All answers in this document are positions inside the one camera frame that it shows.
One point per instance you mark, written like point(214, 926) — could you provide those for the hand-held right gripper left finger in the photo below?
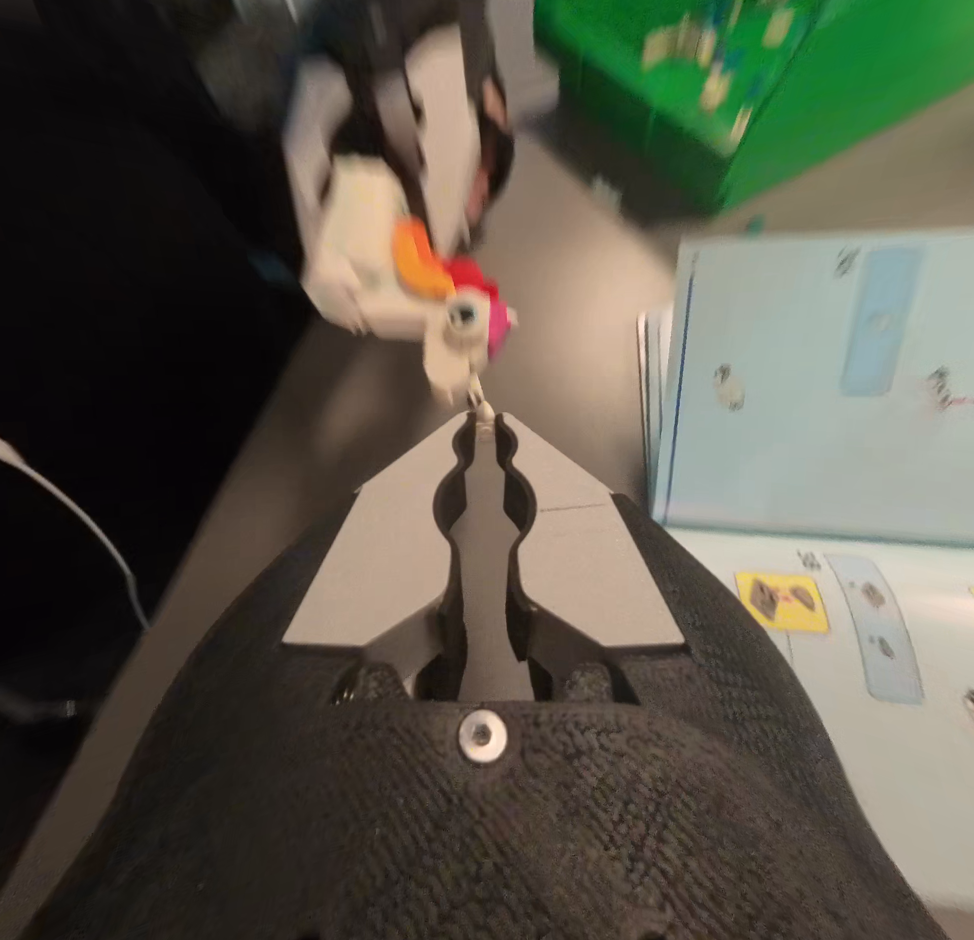
point(365, 575)

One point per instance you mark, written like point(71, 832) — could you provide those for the light blue instruction booklet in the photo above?
point(761, 460)

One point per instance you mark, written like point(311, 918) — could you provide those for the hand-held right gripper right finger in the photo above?
point(601, 575)

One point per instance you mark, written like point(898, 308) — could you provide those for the green plastic bin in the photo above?
point(875, 80)

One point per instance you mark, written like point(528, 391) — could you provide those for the small white lego piece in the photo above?
point(481, 407)

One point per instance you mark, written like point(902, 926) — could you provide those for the person's black clothing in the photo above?
point(114, 270)

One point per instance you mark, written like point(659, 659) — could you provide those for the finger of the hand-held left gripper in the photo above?
point(312, 141)
point(437, 156)

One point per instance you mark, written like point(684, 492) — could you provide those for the white lego unicorn model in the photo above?
point(365, 270)

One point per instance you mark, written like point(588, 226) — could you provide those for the heap of mixed lego pieces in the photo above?
point(669, 46)

